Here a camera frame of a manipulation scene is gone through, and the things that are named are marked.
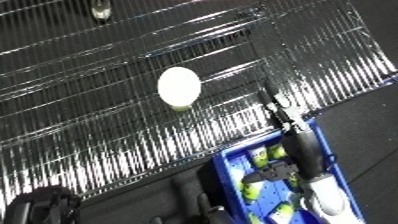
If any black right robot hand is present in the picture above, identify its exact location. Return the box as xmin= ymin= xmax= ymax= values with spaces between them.
xmin=239 ymin=84 xmax=327 ymax=184

